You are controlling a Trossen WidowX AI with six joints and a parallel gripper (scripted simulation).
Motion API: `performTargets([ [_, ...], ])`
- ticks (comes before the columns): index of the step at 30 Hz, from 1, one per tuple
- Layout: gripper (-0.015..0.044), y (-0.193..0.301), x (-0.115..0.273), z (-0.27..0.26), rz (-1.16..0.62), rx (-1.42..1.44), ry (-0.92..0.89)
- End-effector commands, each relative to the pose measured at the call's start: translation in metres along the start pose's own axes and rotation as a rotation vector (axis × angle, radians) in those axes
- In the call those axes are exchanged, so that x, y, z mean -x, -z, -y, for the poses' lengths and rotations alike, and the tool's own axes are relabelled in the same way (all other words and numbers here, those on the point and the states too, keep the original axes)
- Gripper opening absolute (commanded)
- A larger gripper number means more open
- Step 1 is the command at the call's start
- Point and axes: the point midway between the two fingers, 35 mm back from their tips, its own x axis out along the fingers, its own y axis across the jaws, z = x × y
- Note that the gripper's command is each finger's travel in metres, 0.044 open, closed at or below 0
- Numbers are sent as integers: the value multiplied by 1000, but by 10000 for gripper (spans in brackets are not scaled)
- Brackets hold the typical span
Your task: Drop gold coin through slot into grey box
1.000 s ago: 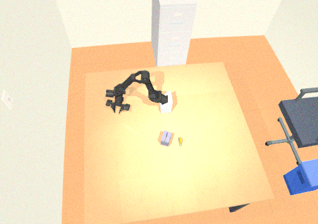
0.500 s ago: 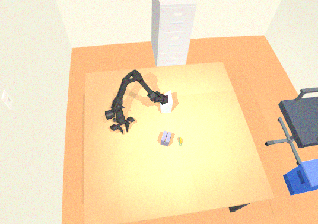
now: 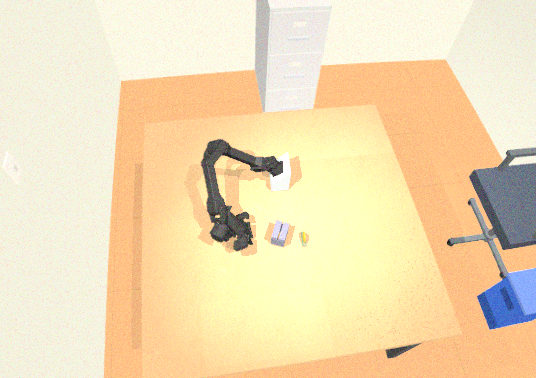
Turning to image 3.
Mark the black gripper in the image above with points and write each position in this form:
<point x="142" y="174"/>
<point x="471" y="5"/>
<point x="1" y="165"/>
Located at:
<point x="239" y="228"/>

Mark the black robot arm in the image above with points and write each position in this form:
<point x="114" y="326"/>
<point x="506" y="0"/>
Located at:
<point x="215" y="204"/>

